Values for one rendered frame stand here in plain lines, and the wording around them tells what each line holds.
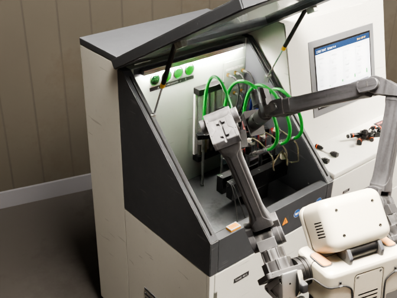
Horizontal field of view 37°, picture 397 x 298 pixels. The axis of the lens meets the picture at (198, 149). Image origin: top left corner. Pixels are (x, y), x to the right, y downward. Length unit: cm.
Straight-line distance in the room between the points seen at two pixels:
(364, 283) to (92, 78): 140
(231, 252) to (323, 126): 85
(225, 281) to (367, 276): 78
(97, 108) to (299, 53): 91
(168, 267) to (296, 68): 102
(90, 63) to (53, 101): 141
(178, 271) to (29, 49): 184
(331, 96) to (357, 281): 65
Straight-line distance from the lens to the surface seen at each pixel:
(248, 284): 254
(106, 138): 262
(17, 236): 395
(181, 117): 262
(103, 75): 249
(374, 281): 182
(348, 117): 301
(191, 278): 244
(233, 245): 233
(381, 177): 199
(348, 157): 279
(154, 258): 263
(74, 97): 396
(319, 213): 172
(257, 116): 223
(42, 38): 378
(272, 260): 175
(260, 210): 172
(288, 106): 216
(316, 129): 284
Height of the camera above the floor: 234
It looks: 30 degrees down
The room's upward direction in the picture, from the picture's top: 1 degrees clockwise
